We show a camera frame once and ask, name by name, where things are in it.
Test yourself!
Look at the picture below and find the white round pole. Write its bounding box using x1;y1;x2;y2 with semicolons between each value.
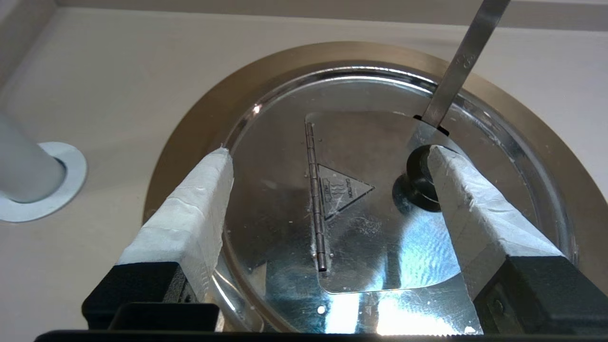
0;112;67;204

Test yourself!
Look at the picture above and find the white-taped black left gripper right finger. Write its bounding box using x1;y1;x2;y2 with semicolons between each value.
427;145;608;335

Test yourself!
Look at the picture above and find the steel ladle hooked handle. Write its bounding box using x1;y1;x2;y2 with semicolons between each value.
420;0;512;130

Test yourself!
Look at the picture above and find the white-taped black left gripper left finger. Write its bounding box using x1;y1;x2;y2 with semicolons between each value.
82;147;234;331

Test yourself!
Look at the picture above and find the hinged steel lid black knob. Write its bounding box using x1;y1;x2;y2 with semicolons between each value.
216;62;578;335

